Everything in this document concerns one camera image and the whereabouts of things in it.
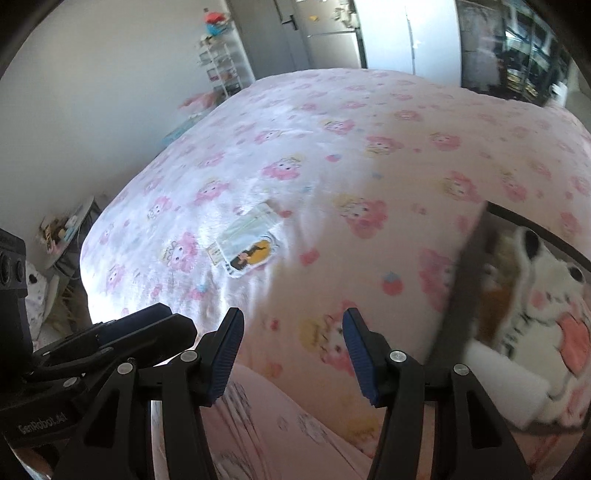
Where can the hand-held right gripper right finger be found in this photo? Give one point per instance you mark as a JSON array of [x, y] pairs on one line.
[[358, 355]]

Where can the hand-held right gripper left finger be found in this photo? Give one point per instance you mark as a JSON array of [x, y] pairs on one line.
[[226, 355]]

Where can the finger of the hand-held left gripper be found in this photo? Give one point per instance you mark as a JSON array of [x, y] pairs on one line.
[[159, 337], [138, 319]]

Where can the clear plastic sticker packet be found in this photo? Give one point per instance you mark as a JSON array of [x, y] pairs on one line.
[[249, 249]]

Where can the dark cardboard box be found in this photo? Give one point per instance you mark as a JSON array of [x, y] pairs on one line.
[[461, 300]]

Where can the large white and pink plush toy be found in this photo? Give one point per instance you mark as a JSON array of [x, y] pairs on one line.
[[554, 286]]

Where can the white spotted cloth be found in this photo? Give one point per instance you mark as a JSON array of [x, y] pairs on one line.
[[41, 295]]

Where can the small round side table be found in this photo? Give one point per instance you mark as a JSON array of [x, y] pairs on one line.
[[78, 230]]

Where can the light blue floor mat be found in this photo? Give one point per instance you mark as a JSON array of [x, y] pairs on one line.
[[182, 130]]

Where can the pink cushion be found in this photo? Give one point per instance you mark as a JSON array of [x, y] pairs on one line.
[[198, 101]]

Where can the red and blue toy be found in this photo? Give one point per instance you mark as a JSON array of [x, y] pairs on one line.
[[216, 21]]

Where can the grey door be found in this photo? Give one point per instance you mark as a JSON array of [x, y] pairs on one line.
[[263, 37]]

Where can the silver refrigerator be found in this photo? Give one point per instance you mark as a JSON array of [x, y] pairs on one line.
[[332, 46]]

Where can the white wardrobe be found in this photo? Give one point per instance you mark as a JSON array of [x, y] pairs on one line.
[[429, 37]]

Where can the dark shelf unit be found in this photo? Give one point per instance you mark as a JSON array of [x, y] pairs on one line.
[[508, 55]]

